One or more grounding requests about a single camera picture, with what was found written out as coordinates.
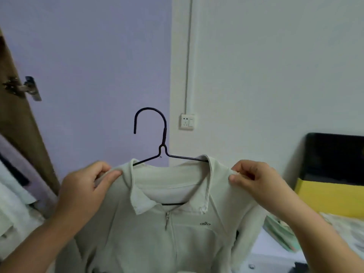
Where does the person's right hand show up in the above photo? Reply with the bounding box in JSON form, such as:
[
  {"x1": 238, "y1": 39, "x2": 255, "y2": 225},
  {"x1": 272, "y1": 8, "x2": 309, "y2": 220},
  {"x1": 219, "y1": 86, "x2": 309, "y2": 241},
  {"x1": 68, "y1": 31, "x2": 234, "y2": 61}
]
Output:
[{"x1": 229, "y1": 159, "x2": 299, "y2": 222}]

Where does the person's left hand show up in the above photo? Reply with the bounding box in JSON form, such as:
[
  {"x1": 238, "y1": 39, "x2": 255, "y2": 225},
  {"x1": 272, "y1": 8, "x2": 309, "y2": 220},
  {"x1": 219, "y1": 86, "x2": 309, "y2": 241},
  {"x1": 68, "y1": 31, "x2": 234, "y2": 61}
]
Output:
[{"x1": 52, "y1": 161, "x2": 123, "y2": 228}]

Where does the row of clothes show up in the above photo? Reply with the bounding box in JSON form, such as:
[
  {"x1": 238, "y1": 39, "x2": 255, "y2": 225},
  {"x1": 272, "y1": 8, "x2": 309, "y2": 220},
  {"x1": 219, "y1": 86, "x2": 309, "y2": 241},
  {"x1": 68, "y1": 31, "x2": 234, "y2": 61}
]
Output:
[{"x1": 0, "y1": 133, "x2": 59, "y2": 262}]

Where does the light green zip sweatshirt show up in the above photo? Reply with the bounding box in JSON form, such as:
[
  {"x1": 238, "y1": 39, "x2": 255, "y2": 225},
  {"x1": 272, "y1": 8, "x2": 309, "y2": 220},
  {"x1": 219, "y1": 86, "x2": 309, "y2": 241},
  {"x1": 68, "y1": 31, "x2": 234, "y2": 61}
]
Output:
[{"x1": 55, "y1": 155, "x2": 268, "y2": 273}]

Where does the black wire hanger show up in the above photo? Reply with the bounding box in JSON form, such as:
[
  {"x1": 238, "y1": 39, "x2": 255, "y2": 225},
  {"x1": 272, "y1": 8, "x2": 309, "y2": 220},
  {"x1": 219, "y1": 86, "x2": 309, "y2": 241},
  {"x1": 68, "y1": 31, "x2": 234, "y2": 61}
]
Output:
[{"x1": 132, "y1": 107, "x2": 210, "y2": 207}]

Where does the lilac wardrobe door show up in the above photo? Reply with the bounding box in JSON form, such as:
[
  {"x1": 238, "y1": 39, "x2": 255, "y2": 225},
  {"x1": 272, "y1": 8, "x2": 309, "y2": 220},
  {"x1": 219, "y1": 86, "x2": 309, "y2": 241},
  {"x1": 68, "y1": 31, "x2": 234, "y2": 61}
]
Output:
[{"x1": 0, "y1": 0, "x2": 173, "y2": 196}]

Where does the person's left forearm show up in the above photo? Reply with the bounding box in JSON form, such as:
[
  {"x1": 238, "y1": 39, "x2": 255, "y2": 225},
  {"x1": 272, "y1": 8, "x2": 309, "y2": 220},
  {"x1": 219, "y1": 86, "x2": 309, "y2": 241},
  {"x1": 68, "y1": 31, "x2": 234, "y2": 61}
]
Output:
[{"x1": 0, "y1": 216, "x2": 83, "y2": 273}]

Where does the person's right forearm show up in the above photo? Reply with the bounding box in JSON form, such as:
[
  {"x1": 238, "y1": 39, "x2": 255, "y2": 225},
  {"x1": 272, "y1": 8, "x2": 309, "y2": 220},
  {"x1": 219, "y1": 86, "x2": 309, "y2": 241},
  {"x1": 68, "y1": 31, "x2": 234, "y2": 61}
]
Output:
[{"x1": 280, "y1": 195, "x2": 364, "y2": 273}]

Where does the pale green plastic bag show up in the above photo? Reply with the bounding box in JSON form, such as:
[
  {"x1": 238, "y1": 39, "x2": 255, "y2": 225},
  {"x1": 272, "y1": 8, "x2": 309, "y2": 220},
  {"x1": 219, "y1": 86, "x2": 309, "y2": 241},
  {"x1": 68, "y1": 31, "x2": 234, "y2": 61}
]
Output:
[{"x1": 262, "y1": 212, "x2": 303, "y2": 253}]

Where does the white nightstand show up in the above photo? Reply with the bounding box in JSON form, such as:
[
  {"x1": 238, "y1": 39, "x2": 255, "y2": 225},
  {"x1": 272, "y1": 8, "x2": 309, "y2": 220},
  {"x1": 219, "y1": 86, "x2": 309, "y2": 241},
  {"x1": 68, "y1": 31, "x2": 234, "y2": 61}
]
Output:
[{"x1": 244, "y1": 224, "x2": 309, "y2": 273}]

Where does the yellow black bed headboard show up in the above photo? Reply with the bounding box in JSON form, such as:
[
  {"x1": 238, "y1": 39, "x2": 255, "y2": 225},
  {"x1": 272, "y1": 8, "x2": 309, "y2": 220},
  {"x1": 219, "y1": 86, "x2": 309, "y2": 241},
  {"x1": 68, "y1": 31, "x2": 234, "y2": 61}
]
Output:
[{"x1": 293, "y1": 132, "x2": 364, "y2": 221}]

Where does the white wall socket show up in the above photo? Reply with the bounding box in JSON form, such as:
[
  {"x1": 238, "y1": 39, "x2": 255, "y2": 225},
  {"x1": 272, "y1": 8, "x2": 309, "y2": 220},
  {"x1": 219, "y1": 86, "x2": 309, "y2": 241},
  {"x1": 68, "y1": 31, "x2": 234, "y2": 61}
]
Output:
[{"x1": 179, "y1": 113, "x2": 197, "y2": 130}]

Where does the white cable conduit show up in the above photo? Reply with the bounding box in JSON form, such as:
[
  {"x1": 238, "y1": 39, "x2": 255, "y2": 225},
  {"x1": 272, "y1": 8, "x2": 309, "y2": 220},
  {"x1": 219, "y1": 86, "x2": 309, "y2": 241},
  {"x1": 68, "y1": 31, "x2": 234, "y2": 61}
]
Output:
[{"x1": 185, "y1": 0, "x2": 197, "y2": 115}]

